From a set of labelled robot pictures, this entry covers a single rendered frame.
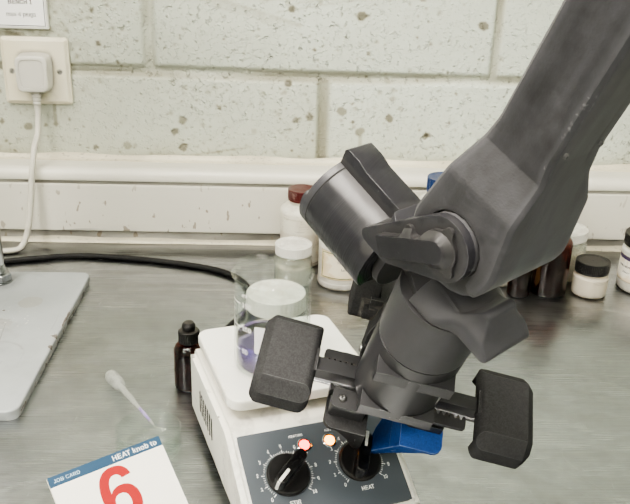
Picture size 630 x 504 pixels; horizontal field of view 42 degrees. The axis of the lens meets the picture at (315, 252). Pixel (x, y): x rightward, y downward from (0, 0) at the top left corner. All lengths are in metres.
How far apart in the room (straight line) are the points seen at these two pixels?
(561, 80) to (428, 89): 0.76
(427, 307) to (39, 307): 0.59
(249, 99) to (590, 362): 0.54
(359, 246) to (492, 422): 0.16
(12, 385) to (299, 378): 0.36
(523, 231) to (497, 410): 0.19
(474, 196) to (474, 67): 0.74
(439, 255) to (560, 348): 0.53
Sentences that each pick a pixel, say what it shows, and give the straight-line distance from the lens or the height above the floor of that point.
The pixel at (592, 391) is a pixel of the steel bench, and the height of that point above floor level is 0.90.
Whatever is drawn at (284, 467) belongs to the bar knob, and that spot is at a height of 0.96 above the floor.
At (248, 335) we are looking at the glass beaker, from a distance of 0.63.
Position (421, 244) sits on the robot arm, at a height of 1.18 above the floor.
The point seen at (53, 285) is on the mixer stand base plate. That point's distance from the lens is 1.01.
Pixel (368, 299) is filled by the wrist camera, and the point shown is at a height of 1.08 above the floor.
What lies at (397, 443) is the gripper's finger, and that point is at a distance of 0.56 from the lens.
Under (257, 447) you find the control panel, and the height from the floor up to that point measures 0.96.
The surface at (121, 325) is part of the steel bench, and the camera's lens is 0.92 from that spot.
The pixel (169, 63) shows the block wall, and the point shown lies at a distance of 1.11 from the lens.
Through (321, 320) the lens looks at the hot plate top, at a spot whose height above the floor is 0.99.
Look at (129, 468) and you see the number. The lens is 0.66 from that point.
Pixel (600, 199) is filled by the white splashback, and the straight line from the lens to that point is 1.17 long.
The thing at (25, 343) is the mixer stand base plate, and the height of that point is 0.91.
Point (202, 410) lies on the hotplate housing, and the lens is 0.71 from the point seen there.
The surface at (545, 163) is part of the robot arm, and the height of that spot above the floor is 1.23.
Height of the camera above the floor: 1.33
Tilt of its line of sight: 23 degrees down
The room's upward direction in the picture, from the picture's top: 2 degrees clockwise
